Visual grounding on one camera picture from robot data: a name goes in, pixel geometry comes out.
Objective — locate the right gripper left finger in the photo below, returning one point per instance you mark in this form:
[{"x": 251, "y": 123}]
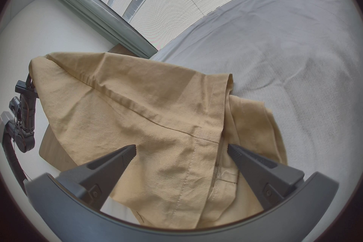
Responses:
[{"x": 96, "y": 178}]

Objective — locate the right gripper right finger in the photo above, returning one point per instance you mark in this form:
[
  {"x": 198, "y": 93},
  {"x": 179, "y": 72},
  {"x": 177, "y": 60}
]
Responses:
[{"x": 266, "y": 178}]

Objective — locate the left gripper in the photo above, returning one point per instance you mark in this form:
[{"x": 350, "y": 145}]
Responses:
[{"x": 27, "y": 110}]

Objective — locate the tan shorts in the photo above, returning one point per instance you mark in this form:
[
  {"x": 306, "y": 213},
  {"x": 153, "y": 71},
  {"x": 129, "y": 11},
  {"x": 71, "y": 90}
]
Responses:
[{"x": 141, "y": 110}]

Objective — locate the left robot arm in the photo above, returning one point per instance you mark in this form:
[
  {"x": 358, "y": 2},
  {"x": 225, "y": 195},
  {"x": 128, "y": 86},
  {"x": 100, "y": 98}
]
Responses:
[{"x": 25, "y": 141}]

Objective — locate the bed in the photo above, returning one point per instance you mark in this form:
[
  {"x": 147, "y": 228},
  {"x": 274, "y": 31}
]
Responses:
[{"x": 283, "y": 65}]

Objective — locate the grey-green curtain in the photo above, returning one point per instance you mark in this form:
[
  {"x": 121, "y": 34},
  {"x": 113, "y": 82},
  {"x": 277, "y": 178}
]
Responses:
[{"x": 99, "y": 18}]

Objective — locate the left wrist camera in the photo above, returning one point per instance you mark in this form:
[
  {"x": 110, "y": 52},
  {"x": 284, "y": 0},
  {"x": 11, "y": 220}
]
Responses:
[{"x": 22, "y": 87}]

